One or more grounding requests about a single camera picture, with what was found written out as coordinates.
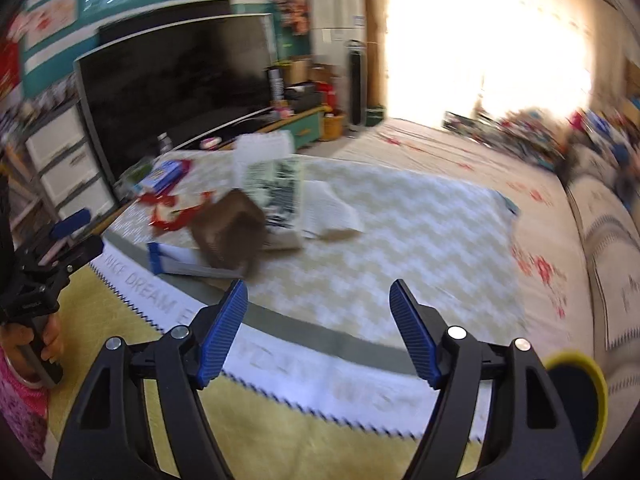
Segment cluttered glass coffee table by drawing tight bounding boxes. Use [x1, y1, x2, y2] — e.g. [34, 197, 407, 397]
[442, 110, 506, 137]

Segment yellow grey printed tablecloth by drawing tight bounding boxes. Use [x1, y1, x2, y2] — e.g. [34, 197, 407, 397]
[47, 147, 526, 480]

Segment red snack wrapper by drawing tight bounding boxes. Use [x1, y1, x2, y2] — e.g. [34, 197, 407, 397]
[142, 190, 213, 232]

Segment white plastic drawer unit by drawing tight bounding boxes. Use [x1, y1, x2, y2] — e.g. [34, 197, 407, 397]
[25, 105, 121, 212]

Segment blue star-print box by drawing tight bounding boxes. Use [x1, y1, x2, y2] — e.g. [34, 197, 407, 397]
[135, 159, 193, 196]

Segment yellow rimmed black bin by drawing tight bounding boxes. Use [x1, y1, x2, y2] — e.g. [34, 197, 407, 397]
[542, 351, 609, 471]

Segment large curved television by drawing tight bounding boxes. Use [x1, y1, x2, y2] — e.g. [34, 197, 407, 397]
[74, 14, 278, 188]

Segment white standing air conditioner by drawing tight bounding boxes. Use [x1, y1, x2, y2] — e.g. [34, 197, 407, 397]
[305, 0, 368, 61]

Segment floral bed sheet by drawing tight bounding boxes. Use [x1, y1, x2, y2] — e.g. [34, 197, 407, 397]
[330, 117, 601, 371]

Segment foil tray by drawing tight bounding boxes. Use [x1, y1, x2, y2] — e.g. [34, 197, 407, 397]
[189, 190, 267, 280]

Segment white tower fan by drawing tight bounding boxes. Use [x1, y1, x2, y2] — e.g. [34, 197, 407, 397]
[346, 40, 368, 126]

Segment black flat television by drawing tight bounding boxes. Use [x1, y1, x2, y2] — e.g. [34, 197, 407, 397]
[97, 0, 235, 47]

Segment beige sofa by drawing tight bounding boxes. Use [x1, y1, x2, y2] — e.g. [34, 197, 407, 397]
[562, 150, 640, 356]

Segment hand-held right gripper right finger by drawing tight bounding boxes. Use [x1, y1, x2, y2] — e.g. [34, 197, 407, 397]
[389, 280, 583, 480]

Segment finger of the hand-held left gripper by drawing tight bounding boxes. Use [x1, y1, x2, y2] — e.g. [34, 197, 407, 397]
[17, 209, 92, 264]
[25, 235, 106, 286]

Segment beige sheer curtains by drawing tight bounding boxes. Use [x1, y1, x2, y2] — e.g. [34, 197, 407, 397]
[367, 0, 631, 126]

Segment yellow basket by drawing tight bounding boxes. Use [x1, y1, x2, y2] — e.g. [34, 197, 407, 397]
[320, 112, 347, 141]

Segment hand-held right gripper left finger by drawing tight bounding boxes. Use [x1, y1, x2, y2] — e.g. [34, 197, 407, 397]
[52, 279, 249, 480]

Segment green white carton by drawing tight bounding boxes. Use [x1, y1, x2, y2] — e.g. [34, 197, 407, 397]
[240, 157, 306, 252]

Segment person's left forearm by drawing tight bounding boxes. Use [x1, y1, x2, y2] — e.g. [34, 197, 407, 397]
[0, 355, 49, 461]

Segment person's left hand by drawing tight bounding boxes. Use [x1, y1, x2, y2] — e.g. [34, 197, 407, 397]
[2, 321, 63, 381]

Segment hanging flower ornament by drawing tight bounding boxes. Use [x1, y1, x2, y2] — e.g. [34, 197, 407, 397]
[277, 0, 311, 36]

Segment cartoon wall poster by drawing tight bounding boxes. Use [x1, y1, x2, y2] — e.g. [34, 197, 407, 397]
[20, 0, 81, 51]

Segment wooden television cabinet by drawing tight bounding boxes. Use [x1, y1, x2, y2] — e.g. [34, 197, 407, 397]
[220, 107, 326, 152]

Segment blue white long box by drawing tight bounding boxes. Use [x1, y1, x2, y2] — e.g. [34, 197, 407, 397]
[146, 241, 241, 279]

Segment cardboard box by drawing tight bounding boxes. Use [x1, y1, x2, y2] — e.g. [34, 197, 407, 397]
[285, 57, 313, 84]

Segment bookshelf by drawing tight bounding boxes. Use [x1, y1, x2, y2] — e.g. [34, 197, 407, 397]
[0, 145, 51, 241]

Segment black white tall box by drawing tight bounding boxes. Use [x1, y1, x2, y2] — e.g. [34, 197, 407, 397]
[266, 66, 286, 106]

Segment white paper sheet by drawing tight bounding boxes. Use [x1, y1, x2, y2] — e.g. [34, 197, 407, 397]
[300, 180, 366, 241]

